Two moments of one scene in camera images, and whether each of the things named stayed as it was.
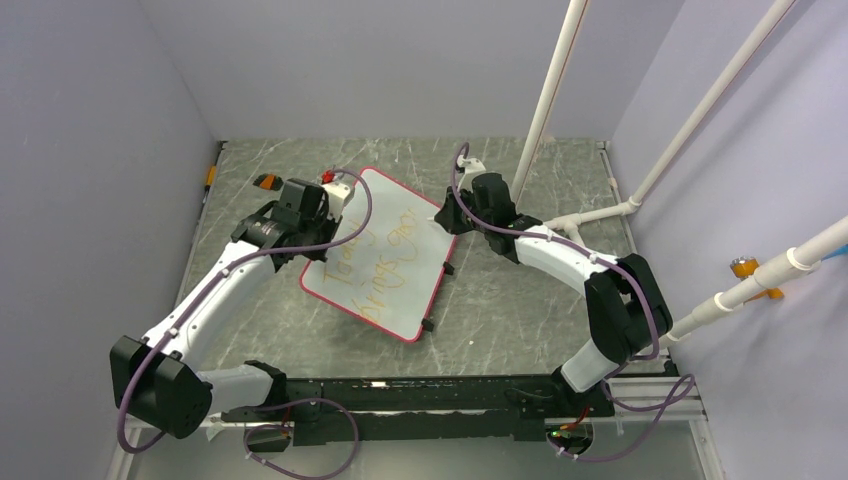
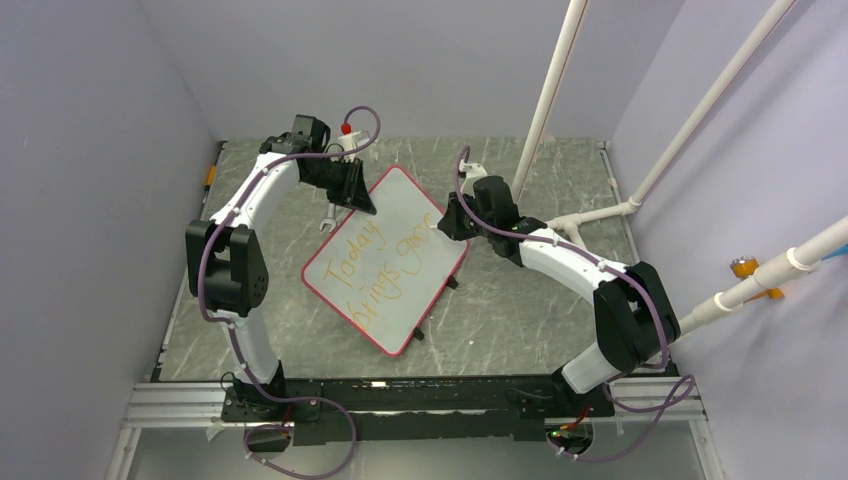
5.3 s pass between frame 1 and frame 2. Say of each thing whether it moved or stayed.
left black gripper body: moved
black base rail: stayed
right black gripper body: stayed
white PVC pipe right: stayed
